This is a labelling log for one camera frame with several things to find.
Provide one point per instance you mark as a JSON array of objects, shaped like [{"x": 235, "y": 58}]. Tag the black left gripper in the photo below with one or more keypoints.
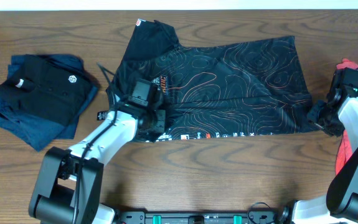
[{"x": 160, "y": 129}]

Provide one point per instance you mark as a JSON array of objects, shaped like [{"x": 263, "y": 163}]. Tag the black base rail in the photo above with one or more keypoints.
[{"x": 254, "y": 217}]

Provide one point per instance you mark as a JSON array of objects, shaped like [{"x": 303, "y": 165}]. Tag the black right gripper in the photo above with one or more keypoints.
[{"x": 337, "y": 130}]

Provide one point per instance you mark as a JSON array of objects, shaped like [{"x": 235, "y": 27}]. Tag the navy blue folded shirt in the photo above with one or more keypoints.
[{"x": 33, "y": 130}]

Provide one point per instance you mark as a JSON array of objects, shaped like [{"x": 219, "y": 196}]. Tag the red shirt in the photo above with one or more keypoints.
[{"x": 348, "y": 114}]

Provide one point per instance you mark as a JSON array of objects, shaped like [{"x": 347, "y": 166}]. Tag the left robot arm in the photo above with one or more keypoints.
[{"x": 68, "y": 187}]

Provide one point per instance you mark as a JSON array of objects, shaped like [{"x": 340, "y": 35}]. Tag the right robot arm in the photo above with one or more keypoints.
[{"x": 338, "y": 114}]

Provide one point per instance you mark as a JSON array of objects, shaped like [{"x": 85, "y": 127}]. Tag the black orange-patterned jersey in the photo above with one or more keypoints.
[{"x": 243, "y": 89}]

